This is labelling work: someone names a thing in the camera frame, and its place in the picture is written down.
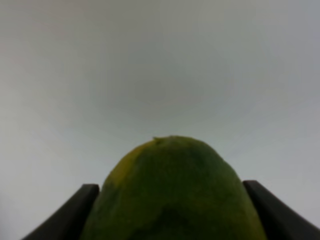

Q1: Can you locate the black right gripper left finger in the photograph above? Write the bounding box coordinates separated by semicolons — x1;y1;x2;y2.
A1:
24;184;100;240

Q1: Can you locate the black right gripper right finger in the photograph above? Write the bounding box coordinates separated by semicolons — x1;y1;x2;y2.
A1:
243;180;320;240

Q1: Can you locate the green lime fruit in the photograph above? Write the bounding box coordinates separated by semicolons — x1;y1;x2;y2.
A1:
80;136;267;240

